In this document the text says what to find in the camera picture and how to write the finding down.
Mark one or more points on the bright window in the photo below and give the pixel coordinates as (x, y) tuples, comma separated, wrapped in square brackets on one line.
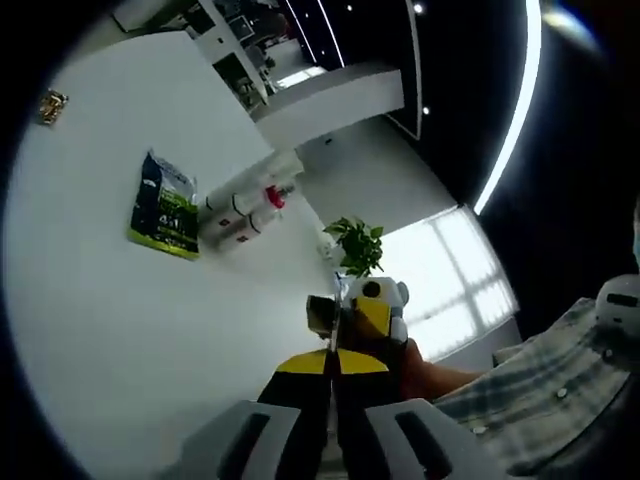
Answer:
[(450, 280)]

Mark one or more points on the long ceiling light strip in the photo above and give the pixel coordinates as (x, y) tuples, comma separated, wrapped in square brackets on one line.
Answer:
[(520, 115)]

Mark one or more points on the person in plaid shirt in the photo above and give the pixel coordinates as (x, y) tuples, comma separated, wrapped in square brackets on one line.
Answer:
[(540, 380)]

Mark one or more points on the white skincare bottle clear cap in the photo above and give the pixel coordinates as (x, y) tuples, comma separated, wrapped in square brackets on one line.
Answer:
[(240, 234)]

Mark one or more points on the tall white skincare tube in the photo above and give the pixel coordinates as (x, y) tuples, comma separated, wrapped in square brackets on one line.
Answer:
[(220, 200)]

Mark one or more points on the green potted plant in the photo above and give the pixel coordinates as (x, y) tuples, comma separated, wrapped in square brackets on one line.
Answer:
[(357, 245)]

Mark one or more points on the small white skincare bottle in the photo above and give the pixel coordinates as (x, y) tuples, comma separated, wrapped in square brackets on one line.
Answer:
[(212, 223)]

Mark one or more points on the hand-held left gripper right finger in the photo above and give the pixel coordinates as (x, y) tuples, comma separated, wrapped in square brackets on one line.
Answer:
[(370, 410)]

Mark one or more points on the white square pillar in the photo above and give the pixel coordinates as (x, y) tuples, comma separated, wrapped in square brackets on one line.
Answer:
[(330, 102)]

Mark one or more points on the dark green printed packet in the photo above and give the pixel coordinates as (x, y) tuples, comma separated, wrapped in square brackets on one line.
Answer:
[(160, 210)]

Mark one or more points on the white chest device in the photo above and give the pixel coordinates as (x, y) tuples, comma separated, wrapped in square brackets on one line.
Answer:
[(620, 300)]

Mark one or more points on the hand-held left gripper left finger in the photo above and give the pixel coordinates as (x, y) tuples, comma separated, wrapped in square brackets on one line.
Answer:
[(295, 400)]

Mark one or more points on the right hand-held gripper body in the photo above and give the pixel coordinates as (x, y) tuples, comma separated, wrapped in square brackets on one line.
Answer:
[(397, 300)]

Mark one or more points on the person's right hand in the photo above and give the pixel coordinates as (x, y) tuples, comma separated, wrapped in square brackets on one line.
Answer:
[(415, 372)]

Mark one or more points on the small gold wrapped item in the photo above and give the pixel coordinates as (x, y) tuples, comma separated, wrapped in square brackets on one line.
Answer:
[(52, 107)]

